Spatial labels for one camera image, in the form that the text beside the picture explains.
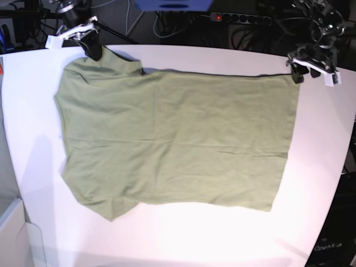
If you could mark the green T-shirt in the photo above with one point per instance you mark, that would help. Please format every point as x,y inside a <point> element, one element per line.
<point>133,137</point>

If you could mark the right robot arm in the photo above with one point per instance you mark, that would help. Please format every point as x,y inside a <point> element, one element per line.
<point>74,13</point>

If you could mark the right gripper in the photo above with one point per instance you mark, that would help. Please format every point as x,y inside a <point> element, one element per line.
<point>88,36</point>

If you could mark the black OpenArm case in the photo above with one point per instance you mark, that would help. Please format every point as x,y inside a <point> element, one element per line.
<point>335,245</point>

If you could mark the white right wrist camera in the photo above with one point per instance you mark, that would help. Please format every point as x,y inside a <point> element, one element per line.
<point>54,42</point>

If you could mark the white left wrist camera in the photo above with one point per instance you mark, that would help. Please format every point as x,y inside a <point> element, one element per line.
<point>332,79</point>

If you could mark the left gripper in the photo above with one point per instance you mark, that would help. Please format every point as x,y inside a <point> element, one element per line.
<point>321,60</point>

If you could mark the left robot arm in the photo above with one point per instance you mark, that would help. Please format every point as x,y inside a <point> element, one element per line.
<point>326,24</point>

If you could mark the white cardboard box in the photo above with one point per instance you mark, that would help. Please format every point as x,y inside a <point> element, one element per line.
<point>21,242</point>

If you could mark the black power strip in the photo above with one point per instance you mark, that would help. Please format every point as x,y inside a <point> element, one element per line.
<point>239,18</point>

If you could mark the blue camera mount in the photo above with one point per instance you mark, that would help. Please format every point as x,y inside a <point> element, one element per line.
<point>174,5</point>

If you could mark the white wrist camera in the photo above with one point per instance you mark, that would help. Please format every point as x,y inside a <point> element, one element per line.
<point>332,79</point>
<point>54,42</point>

